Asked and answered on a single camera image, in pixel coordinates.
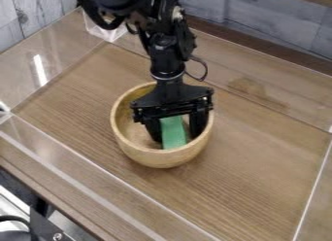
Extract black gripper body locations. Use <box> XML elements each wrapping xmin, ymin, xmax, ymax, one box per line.
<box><xmin>129</xmin><ymin>73</ymin><xmax>213</xmax><ymax>123</ymax></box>

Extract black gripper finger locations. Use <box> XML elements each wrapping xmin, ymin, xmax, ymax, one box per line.
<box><xmin>144</xmin><ymin>119</ymin><xmax>162</xmax><ymax>143</ymax></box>
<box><xmin>189</xmin><ymin>111</ymin><xmax>208</xmax><ymax>138</ymax></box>

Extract green rectangular block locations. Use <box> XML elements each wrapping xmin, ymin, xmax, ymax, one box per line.
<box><xmin>160</xmin><ymin>116</ymin><xmax>186</xmax><ymax>150</ymax></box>

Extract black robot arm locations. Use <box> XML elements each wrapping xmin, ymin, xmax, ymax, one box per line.
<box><xmin>76</xmin><ymin>0</ymin><xmax>213</xmax><ymax>142</ymax></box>

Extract round wooden bowl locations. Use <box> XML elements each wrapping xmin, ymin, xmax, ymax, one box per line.
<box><xmin>110</xmin><ymin>83</ymin><xmax>213</xmax><ymax>168</ymax></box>

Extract clear acrylic corner bracket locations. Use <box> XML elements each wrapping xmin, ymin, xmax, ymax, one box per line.
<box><xmin>82</xmin><ymin>13</ymin><xmax>128</xmax><ymax>43</ymax></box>

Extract black metal table frame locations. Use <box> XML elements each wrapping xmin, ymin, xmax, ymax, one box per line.
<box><xmin>0</xmin><ymin>168</ymin><xmax>97</xmax><ymax>241</ymax></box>

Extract black cable lower left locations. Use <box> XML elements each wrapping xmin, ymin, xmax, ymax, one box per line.
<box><xmin>0</xmin><ymin>214</ymin><xmax>37</xmax><ymax>241</ymax></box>

